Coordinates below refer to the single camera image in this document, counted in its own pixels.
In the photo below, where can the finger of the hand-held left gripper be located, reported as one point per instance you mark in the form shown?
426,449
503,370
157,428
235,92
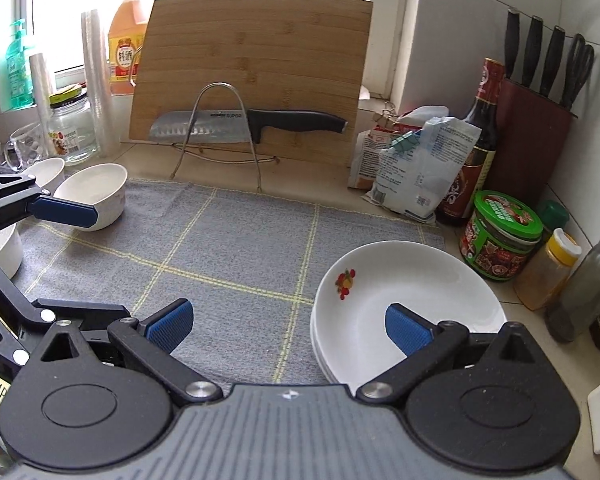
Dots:
80,312
67,212

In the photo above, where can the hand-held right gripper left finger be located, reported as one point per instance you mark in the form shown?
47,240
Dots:
172,325

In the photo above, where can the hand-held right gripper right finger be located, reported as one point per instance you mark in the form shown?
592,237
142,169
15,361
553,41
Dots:
405,332

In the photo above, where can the white floral bowl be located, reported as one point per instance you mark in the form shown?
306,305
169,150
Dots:
50,170
100,185
7,255

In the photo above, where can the grey checked cloth mat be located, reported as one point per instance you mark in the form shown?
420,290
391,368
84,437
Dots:
205,260

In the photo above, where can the clear glass mug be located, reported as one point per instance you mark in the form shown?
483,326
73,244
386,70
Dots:
25,147

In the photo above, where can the glass jar yellow black lid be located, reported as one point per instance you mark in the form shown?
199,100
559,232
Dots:
75,130

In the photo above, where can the tall clear plastic cup stack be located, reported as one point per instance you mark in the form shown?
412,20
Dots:
100,85

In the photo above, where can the green-lidded sauce jar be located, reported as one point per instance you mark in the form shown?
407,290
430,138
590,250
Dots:
500,240

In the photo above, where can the green dish soap bottle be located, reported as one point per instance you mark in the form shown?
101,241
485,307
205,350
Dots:
19,70

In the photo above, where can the yellow-lidded spice jar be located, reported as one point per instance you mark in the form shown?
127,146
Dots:
547,275

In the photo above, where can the white plastic bag blue print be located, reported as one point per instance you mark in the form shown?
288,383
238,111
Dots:
420,175

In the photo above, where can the white orange plastic bag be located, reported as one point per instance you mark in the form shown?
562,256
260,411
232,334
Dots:
367,160

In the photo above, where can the clear glass bottle red cap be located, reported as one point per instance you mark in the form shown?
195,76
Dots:
585,290

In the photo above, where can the green-capped bottle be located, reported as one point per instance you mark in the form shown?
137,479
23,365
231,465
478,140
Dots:
554,215

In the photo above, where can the green binder clip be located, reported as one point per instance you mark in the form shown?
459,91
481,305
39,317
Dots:
405,142

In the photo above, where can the orange cooking oil jug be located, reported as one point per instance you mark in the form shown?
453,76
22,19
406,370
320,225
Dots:
125,30

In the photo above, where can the silver binder clip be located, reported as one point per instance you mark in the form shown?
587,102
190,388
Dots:
387,112

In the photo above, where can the dark red knife block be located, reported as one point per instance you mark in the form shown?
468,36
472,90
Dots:
530,150

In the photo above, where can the dark soy sauce bottle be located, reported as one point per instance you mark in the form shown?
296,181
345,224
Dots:
485,125

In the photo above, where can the bamboo cutting board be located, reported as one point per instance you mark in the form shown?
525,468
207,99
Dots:
260,50

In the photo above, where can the black kitchen scissors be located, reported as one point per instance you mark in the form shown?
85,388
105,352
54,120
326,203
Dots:
577,75

